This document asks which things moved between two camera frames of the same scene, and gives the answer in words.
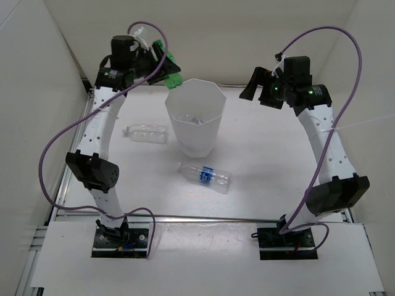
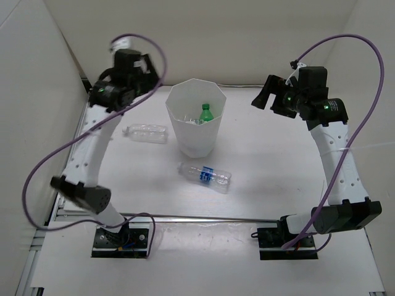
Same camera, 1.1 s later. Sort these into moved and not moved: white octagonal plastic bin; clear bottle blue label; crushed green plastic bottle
Moved: crushed green plastic bottle
Not moved: clear bottle blue label; white octagonal plastic bin
